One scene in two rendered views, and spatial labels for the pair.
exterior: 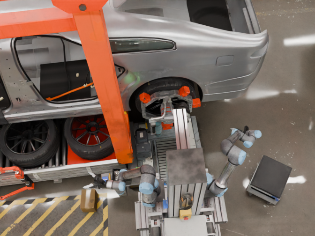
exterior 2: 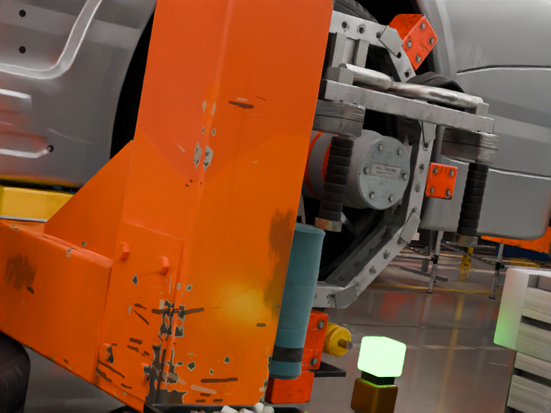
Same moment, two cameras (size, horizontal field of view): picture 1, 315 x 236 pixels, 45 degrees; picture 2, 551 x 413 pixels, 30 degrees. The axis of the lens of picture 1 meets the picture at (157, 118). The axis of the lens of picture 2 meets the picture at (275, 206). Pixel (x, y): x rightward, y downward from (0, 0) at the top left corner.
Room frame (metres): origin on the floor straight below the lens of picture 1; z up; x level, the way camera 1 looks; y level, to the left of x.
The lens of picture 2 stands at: (0.59, 1.08, 0.87)
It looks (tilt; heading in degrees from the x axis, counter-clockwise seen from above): 3 degrees down; 324
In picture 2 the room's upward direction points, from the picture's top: 10 degrees clockwise
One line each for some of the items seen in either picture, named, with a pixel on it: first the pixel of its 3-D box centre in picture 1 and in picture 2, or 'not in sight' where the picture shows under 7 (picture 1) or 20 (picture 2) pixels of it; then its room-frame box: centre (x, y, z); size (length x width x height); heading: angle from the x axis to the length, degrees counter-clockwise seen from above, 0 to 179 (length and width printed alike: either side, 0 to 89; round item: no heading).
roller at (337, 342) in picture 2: not in sight; (300, 327); (2.20, -0.22, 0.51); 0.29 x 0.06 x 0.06; 4
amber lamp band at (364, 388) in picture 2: not in sight; (374, 397); (1.48, 0.23, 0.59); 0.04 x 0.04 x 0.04; 4
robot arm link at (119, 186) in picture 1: (118, 186); not in sight; (1.12, 0.37, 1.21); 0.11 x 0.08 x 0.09; 77
